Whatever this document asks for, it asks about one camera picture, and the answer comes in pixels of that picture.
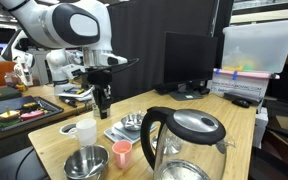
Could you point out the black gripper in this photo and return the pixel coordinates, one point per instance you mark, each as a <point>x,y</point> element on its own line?
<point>100,78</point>

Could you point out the white digital kitchen scale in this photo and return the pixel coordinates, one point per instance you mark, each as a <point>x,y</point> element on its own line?
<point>114,135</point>

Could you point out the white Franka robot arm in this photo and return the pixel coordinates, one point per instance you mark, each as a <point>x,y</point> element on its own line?
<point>50,23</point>

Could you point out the stack of papers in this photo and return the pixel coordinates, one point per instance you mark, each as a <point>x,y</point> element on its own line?
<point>82,95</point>

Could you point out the black marker pen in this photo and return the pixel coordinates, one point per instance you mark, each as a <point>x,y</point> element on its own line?
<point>68,101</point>

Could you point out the small steel bowl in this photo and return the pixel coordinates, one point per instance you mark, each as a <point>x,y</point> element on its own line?
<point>133,121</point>

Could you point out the white mug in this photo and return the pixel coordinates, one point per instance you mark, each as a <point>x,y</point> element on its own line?
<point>87,133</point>

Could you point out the black tray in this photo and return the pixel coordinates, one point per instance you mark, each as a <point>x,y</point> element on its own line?
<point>52,108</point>

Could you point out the pink plastic cup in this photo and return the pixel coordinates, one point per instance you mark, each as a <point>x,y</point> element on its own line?
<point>121,155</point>

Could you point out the large steel bowl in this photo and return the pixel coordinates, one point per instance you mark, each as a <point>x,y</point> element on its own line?
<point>85,163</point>

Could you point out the pink toy food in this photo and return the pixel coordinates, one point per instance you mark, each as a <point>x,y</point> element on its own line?
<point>32,115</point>

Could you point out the dark toy food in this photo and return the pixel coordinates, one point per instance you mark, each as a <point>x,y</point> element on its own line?
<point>30,106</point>

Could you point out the dark blue notebook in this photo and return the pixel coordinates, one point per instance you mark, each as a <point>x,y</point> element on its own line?
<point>14,102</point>

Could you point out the snack bag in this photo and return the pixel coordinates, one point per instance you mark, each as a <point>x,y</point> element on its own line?
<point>10,80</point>

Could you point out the black computer monitor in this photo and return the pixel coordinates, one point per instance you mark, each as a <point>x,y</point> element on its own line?
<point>189,58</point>

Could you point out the yellow toy sandwich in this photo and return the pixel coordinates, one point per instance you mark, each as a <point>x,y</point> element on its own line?
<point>8,115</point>

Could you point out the dark green case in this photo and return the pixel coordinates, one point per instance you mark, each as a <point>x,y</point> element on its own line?
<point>4,94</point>

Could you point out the black computer mouse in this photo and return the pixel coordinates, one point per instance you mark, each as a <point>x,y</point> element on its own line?
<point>240,103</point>

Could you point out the white printed cardboard box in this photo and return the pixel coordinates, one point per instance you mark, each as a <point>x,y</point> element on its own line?
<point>240,87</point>

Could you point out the black keyboard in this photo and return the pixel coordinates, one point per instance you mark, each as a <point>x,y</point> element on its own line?
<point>242,96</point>

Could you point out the pink bin lid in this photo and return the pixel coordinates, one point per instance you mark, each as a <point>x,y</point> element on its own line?
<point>250,75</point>

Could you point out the small white box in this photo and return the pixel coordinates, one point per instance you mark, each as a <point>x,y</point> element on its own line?
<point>260,126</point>

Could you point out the clear plastic storage bin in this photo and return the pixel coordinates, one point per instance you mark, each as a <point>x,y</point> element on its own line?
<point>260,46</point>

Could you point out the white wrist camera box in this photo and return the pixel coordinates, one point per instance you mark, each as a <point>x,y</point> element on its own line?
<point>71,70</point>

